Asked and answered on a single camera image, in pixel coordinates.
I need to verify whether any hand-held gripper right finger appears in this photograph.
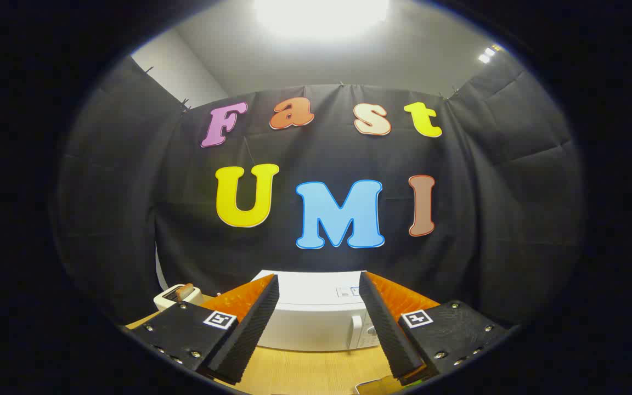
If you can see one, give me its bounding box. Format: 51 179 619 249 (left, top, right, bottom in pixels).
358 270 511 387

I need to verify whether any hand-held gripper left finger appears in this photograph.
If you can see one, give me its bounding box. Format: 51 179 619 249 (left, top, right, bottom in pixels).
128 273 280 386

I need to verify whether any white microwave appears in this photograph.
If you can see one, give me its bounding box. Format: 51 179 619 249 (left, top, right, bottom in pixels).
250 269 383 352

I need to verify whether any white toaster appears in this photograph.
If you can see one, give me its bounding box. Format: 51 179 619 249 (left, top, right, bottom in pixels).
154 284 203 313

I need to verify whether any black backdrop cloth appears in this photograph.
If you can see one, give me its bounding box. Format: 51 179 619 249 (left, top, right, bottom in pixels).
53 52 585 330

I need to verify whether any large ceiling light panel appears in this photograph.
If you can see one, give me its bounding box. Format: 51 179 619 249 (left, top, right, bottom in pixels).
253 0 391 40

